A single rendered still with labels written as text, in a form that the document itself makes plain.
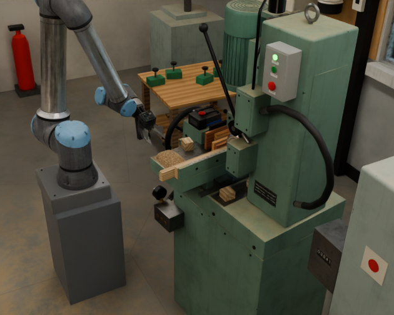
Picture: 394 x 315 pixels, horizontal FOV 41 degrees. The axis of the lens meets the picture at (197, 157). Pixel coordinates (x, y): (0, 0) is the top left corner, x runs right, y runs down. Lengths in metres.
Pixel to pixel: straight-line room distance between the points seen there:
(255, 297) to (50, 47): 1.34
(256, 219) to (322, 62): 0.66
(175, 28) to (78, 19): 2.09
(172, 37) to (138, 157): 1.03
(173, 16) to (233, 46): 2.49
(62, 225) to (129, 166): 1.36
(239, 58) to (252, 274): 0.81
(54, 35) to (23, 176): 1.61
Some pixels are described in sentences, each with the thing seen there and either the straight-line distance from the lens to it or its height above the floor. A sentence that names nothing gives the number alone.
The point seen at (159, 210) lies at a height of 0.62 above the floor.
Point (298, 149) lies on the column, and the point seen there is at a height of 1.14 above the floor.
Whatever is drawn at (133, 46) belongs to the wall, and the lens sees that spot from 5.23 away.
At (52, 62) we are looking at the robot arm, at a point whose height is 1.16.
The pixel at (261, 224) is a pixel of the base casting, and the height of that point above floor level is 0.80.
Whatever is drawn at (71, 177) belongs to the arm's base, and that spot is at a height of 0.69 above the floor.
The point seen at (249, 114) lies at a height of 1.23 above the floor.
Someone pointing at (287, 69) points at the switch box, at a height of 1.43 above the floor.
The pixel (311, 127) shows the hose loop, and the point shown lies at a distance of 1.66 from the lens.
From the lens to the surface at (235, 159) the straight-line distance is 1.91.
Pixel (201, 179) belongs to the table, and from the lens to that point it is 2.09.
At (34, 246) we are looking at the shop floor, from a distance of 3.19.
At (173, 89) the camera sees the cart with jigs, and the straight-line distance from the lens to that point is 3.61.
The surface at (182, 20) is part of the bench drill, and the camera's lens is 4.40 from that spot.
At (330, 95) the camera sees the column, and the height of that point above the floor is 1.31.
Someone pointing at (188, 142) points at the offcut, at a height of 0.94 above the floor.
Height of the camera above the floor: 2.06
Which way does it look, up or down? 32 degrees down
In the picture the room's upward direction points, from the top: 1 degrees clockwise
